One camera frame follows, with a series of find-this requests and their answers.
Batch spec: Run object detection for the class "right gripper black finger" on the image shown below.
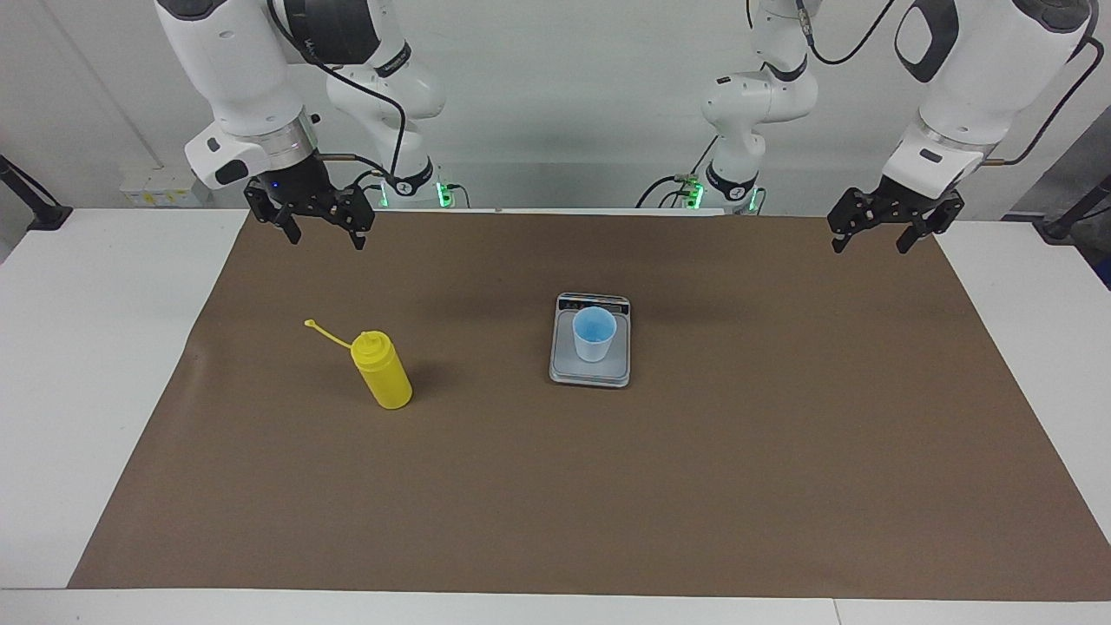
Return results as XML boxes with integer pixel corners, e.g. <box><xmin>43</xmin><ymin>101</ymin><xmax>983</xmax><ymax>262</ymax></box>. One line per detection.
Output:
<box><xmin>330</xmin><ymin>184</ymin><xmax>377</xmax><ymax>252</ymax></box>
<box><xmin>244</xmin><ymin>181</ymin><xmax>303</xmax><ymax>246</ymax></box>

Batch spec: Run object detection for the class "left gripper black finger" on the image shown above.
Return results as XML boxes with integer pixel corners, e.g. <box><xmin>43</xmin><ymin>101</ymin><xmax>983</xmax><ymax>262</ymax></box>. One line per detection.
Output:
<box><xmin>826</xmin><ymin>187</ymin><xmax>882</xmax><ymax>255</ymax></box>
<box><xmin>896</xmin><ymin>193</ymin><xmax>965</xmax><ymax>255</ymax></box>

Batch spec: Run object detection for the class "yellow squeeze seasoning bottle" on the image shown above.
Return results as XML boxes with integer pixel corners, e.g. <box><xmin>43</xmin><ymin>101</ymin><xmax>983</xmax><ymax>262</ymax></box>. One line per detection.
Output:
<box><xmin>304</xmin><ymin>319</ymin><xmax>414</xmax><ymax>411</ymax></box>

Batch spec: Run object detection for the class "light blue plastic cup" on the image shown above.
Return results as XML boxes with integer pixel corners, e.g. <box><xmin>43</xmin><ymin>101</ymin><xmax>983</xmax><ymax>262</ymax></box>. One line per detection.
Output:
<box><xmin>572</xmin><ymin>306</ymin><xmax>619</xmax><ymax>364</ymax></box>

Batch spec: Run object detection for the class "silver digital kitchen scale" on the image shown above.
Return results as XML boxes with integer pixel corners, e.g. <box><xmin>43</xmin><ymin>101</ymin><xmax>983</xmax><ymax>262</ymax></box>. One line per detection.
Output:
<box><xmin>549</xmin><ymin>293</ymin><xmax>633</xmax><ymax>389</ymax></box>

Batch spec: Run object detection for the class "black stand leg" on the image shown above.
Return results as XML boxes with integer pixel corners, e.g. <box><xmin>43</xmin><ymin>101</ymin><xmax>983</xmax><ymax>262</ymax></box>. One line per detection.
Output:
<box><xmin>1037</xmin><ymin>174</ymin><xmax>1111</xmax><ymax>244</ymax></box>
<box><xmin>0</xmin><ymin>155</ymin><xmax>73</xmax><ymax>232</ymax></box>

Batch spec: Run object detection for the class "brown table mat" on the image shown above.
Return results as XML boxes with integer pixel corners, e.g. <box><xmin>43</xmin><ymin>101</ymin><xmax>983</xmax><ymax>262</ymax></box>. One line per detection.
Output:
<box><xmin>68</xmin><ymin>208</ymin><xmax>1111</xmax><ymax>602</ymax></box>

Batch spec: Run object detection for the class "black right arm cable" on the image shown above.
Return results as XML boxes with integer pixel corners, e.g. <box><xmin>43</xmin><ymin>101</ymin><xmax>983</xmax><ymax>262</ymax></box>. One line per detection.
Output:
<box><xmin>267</xmin><ymin>0</ymin><xmax>409</xmax><ymax>196</ymax></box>

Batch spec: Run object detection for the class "black base power cable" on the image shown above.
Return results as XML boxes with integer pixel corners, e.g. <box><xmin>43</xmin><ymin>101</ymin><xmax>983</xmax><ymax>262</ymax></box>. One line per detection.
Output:
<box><xmin>636</xmin><ymin>139</ymin><xmax>718</xmax><ymax>209</ymax></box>

